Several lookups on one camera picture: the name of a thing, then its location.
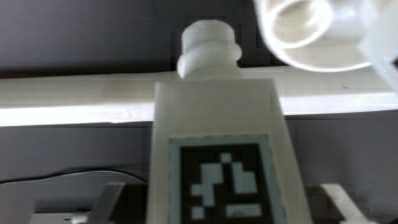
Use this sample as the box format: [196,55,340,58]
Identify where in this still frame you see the white stool leg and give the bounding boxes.
[359,0,398,92]
[146,20,313,224]

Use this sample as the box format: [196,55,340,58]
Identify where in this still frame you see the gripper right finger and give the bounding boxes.
[322,184,377,224]

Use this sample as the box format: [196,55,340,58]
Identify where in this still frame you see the white round stool seat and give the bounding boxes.
[254,0,389,72]

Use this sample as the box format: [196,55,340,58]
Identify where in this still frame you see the black cables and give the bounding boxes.
[0,168,150,186]

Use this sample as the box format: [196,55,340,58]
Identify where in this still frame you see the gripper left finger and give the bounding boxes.
[78,183,125,224]

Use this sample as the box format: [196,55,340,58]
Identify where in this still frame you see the white front fence rail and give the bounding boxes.
[0,66,398,127]

